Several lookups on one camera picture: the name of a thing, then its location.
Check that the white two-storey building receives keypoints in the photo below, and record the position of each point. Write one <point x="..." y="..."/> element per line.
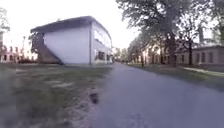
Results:
<point x="75" y="43"/>

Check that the grey asphalt path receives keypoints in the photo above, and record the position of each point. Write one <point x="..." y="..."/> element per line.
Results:
<point x="146" y="100"/>

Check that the row of trees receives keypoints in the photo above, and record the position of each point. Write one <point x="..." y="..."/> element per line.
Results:
<point x="166" y="26"/>

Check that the grass verge under trees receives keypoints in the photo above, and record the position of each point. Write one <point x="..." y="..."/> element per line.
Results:
<point x="186" y="75"/>

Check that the patchy grass field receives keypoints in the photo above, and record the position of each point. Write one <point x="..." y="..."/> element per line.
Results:
<point x="40" y="90"/>

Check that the pale side path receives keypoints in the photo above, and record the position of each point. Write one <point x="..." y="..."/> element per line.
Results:
<point x="203" y="70"/>

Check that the low beige building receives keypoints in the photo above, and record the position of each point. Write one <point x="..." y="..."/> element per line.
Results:
<point x="203" y="56"/>

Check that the red brick building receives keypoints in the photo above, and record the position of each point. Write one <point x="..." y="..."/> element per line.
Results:
<point x="13" y="53"/>

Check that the tree beside white building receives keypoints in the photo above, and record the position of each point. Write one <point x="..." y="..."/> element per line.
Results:
<point x="2" y="20"/>

